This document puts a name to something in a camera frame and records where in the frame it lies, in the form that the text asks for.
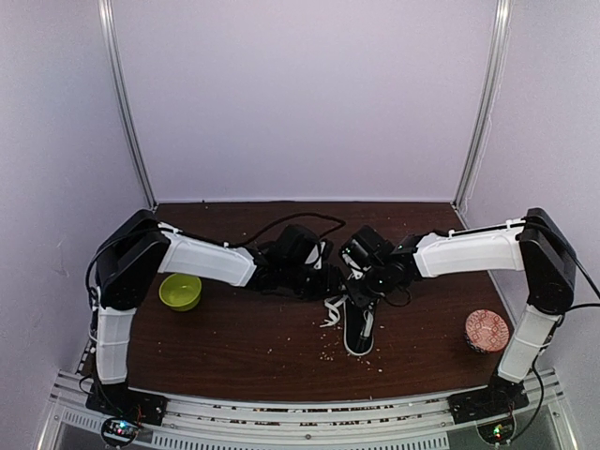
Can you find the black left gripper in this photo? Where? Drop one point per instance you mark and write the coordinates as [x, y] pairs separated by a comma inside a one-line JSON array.
[[329, 288]]

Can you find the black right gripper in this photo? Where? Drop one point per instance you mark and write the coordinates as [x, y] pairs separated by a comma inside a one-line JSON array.
[[359, 298]]

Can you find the black white canvas sneaker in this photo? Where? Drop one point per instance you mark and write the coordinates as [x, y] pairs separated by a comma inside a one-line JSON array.
[[357, 323]]

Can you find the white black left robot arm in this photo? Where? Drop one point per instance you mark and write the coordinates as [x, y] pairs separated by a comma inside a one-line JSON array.
[[126, 264]]

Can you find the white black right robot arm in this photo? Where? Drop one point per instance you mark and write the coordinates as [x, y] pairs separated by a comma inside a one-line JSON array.
[[532, 246]]

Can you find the red patterned bowl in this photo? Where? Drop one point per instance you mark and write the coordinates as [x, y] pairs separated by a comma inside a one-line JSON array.
[[486, 331]]

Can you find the lime green bowl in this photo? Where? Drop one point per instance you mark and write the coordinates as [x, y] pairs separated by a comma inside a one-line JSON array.
[[180, 292]]

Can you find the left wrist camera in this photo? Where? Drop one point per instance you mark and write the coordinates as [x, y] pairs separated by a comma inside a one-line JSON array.
[[319, 255]]

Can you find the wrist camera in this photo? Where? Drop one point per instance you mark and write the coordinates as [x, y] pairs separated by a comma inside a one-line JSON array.
[[319, 255], [358, 250]]

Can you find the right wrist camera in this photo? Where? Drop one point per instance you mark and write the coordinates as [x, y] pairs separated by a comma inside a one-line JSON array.
[[358, 250]]

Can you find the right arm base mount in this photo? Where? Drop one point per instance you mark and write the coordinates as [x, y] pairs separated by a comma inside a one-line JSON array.
[[497, 398]]

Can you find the front aluminium rail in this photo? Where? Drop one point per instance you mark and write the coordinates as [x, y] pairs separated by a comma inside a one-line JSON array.
[[415, 422]]

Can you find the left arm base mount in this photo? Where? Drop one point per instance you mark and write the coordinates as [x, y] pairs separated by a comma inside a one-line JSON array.
[[118, 400]]

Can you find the right aluminium frame post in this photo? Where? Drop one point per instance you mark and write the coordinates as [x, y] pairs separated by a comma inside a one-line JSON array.
[[490, 89]]

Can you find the aluminium frame post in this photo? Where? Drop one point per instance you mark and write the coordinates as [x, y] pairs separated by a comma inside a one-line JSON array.
[[490, 89], [108, 29]]

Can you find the left aluminium frame post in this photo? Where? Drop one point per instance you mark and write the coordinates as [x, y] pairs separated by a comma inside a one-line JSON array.
[[108, 29]]

